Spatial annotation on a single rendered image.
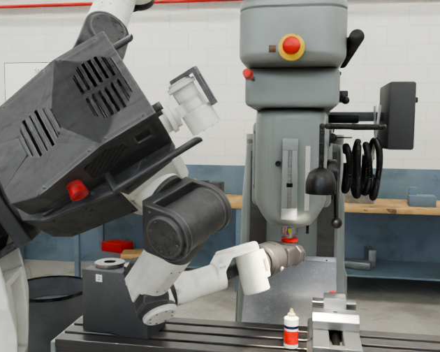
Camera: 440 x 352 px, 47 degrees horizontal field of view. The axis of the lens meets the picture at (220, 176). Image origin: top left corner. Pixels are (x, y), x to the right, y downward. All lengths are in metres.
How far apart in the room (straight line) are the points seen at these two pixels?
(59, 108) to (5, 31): 5.84
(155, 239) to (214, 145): 4.84
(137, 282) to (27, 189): 0.31
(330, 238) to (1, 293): 1.16
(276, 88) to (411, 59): 4.54
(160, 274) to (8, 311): 0.29
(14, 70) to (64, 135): 5.74
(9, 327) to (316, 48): 0.88
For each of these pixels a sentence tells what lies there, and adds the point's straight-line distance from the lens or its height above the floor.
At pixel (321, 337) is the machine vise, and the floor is 1.04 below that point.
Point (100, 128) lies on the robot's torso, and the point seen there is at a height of 1.57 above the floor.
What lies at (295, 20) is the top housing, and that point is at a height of 1.82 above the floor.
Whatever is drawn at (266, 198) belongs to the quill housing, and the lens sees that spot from 1.36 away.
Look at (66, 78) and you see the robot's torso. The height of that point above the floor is 1.65.
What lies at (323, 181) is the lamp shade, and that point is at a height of 1.45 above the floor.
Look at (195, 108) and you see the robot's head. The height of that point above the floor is 1.61.
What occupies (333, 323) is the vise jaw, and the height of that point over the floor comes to 1.06.
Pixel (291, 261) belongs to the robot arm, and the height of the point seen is 1.22.
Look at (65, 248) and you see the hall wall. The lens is 6.42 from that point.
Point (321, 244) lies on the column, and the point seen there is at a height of 1.17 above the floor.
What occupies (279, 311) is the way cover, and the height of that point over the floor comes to 0.96.
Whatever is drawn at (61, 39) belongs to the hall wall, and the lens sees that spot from 6.37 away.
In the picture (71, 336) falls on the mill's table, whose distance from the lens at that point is 1.60.
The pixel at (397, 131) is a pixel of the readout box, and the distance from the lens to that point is 1.65.
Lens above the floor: 1.56
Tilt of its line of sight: 5 degrees down
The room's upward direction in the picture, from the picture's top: 1 degrees clockwise
